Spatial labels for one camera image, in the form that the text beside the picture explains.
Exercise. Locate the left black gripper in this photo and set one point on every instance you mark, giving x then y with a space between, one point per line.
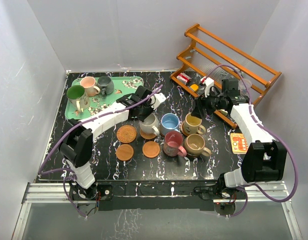
142 118

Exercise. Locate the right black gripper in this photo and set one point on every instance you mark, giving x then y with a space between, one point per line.
201 102

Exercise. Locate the silver white mug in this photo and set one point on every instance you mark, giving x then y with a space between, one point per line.
150 125

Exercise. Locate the cream yellow mug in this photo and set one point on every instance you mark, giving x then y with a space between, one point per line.
193 121

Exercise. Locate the woven rattan coaster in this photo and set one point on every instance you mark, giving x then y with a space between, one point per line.
147 136
126 134

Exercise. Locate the light blue mug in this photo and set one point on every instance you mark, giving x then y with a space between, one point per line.
169 122

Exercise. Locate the gold brown mug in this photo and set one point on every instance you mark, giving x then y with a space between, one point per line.
196 145

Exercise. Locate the maroon tall mug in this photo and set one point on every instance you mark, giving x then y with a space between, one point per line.
173 144

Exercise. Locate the light orange wooden coaster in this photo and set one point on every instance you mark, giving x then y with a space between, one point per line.
151 149

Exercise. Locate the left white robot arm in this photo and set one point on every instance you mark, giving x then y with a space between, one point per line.
77 143

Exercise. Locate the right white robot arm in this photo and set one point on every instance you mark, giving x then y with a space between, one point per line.
265 158

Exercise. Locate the clear plastic cup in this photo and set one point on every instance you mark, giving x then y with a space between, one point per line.
245 84

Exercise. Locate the yellow small block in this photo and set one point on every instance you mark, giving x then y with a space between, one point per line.
194 87

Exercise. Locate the green plastic tray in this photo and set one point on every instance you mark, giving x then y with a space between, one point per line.
122 86

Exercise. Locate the red white small box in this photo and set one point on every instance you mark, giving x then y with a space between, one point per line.
184 78

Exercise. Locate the dark grey mug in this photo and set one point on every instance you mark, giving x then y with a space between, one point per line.
106 85

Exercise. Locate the orange wooden shelf rack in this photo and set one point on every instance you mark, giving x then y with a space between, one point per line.
207 55

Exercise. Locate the orange patterned card box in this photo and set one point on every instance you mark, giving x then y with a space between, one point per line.
239 144

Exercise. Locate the pink mug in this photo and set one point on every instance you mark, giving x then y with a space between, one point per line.
90 85

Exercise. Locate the green inside mug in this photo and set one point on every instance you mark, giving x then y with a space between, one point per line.
77 95

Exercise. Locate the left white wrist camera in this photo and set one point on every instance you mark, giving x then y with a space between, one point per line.
156 100

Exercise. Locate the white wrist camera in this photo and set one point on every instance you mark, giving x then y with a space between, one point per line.
207 83
156 100

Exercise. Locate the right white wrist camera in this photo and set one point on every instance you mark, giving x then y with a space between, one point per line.
207 83

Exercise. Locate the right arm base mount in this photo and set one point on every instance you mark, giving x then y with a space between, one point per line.
211 192

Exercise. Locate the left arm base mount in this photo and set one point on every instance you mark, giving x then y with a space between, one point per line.
96 192

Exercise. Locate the aluminium frame rail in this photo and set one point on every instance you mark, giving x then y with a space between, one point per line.
156 210

